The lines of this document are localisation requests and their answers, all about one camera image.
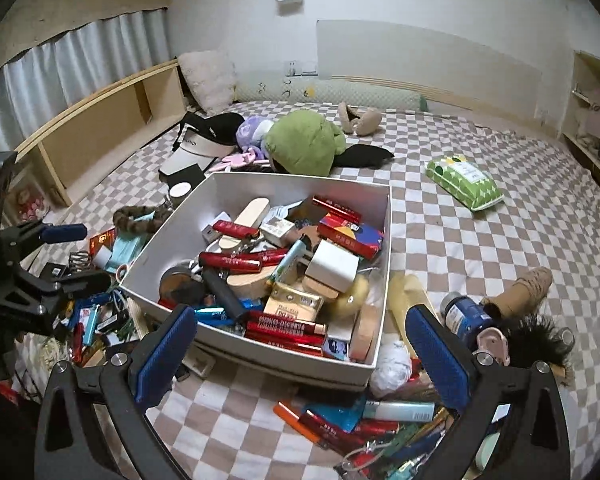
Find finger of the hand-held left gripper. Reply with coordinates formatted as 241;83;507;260
17;270;112;311
1;223;89;251

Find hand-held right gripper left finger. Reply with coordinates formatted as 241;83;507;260
34;304;199;480

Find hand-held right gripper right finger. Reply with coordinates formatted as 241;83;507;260
405;304;573;480

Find white cardboard box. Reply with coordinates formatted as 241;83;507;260
119;171;392;392

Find pile of small packets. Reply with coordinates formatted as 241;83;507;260
55;295;151;367

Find red pack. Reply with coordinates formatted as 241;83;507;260
89;228;117;256

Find blue bottle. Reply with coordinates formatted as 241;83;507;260
440;292;496;351

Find crumpled white tissue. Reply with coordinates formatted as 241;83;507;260
370;340;413;398

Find floral box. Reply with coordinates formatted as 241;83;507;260
2;170;51;226

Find teal face mask pack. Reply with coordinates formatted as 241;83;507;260
94;232;151;273

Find white and teal tube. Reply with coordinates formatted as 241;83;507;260
362;400;436;423

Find pale yellow plastic bag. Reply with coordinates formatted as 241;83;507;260
387;272;441;333

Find brown round tape roll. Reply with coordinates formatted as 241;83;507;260
159;265;206;307

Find brown furry scrunchie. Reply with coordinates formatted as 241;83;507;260
112;204;173;233

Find wooden cylinder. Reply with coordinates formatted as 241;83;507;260
350;305;381;363

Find black cylinder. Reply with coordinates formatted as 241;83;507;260
201;267;248;321

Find black-haired doll head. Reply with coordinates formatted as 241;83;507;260
475;312;576;386

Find yellow plush toy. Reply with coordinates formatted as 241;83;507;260
330;275;371;318

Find tan toy shoe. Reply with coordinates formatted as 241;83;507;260
480;266;554;318

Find red tube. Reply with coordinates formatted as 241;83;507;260
199;251;263;272
213;221;260;240

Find wooden headboard shelf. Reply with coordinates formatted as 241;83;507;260
12;59;186;206

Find teal packet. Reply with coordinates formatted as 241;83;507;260
312;400;366;433

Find checked bed sheet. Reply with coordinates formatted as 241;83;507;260
15;100;600;480

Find stack of red packs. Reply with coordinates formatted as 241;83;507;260
242;310;328;357

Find white round jar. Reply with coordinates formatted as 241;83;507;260
169;182;193;206

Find small black box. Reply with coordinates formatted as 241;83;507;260
159;162;206;191

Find beige carton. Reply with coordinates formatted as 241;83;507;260
265;282;326;323

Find white square box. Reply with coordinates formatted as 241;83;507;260
305;240;360;292

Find red and blue box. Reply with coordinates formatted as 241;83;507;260
317;215;385;261

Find white sun visor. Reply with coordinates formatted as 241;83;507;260
159;125;231;176

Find light wooden oval board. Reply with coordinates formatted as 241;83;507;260
219;198;271;251

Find small white box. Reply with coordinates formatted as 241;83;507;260
260;217;296;246

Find white curtain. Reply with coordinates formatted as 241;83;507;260
0;7;173;156

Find green wet wipes pack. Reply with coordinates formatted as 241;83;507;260
425;156;505;213

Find red flat box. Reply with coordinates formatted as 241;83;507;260
312;196;362;223

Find black cap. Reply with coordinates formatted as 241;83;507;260
180;112;246;143

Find pink plush item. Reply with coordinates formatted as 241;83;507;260
215;154;271;171

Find white fluffy pillow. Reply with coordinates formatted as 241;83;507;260
177;50;238;116

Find black cloth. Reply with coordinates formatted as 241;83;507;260
335;144;396;170

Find purple plush toy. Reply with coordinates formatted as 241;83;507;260
235;115;276;161

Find beige plush slippers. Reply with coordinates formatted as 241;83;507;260
337;102;382;137

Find green plush toy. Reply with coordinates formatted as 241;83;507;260
266;109;348;177

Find long pale green bolster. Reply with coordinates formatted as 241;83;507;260
235;80;428;112

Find wooden side shelf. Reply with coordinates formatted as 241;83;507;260
560;50;600;206

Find wall socket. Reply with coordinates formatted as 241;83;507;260
284;60;318;77

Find white wall panel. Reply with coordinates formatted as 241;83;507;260
316;19;543;116

